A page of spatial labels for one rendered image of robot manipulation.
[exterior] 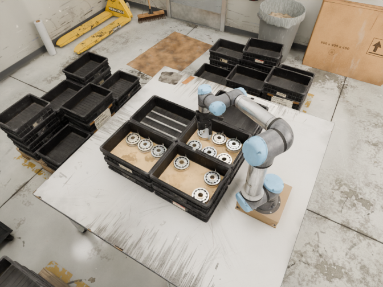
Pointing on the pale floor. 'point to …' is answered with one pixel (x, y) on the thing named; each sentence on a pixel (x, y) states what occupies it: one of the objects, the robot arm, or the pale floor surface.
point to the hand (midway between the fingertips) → (208, 135)
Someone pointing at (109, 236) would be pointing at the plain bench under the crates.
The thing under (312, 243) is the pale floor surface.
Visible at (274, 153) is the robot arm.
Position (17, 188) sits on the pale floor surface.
